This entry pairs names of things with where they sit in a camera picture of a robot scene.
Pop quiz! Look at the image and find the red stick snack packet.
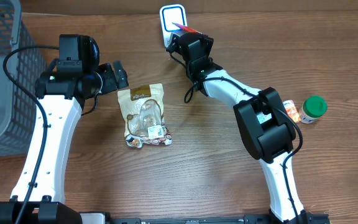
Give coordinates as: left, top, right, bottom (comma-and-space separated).
173, 22, 201, 34

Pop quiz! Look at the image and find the beige brown snack bag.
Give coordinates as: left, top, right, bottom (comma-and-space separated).
117, 83, 172, 148

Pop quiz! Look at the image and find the orange small snack packet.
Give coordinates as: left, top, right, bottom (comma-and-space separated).
283, 100, 301, 123

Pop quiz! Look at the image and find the green lid small jar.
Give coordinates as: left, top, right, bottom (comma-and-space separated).
299, 96, 328, 124

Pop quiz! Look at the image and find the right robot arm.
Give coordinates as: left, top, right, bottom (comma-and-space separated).
167, 30, 307, 223

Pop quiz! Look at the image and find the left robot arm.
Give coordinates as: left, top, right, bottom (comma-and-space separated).
0, 34, 129, 224

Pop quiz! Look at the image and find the grey plastic mesh basket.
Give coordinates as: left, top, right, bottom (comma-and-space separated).
0, 0, 47, 156

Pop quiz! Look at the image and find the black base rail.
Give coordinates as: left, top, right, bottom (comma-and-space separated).
79, 212, 331, 224

